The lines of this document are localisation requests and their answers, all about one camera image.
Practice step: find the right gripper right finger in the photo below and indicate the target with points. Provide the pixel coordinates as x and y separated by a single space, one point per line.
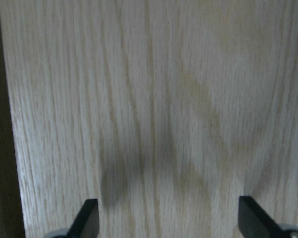
254 222

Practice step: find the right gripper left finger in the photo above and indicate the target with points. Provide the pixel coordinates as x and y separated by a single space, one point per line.
85 225

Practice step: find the wooden drawer cabinet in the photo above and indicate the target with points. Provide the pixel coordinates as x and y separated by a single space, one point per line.
166 111

